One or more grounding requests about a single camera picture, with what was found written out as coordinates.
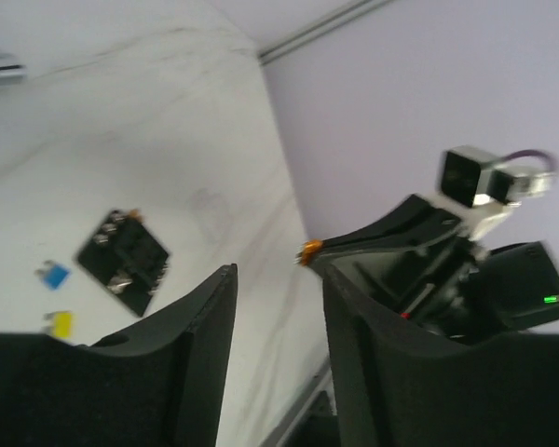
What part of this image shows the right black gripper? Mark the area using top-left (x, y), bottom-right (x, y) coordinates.
top-left (307, 195), bottom-right (559, 345)

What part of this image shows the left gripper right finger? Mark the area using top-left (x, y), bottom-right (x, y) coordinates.
top-left (322, 268), bottom-right (559, 446)

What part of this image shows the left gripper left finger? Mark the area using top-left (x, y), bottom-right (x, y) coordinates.
top-left (0, 264), bottom-right (239, 446)

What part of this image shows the black fuse box base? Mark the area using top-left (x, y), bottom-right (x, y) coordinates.
top-left (75, 209), bottom-right (170, 318)

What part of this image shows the yellow blade fuse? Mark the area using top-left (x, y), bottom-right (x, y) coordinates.
top-left (42, 310), bottom-right (75, 340)

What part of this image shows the blue blade fuse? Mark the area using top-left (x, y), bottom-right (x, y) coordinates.
top-left (35, 260), bottom-right (70, 291)

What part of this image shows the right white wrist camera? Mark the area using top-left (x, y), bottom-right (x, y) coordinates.
top-left (429, 145), bottom-right (559, 241)

